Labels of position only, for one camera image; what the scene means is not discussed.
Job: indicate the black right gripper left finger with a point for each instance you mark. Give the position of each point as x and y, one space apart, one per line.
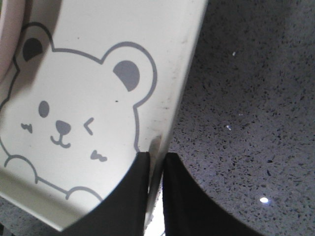
122 213

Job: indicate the cream bear serving tray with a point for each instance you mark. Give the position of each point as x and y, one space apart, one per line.
91 85

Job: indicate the pink round plate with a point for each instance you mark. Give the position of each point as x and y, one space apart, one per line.
11 18

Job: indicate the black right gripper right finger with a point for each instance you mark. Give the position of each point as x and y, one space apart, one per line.
188 210

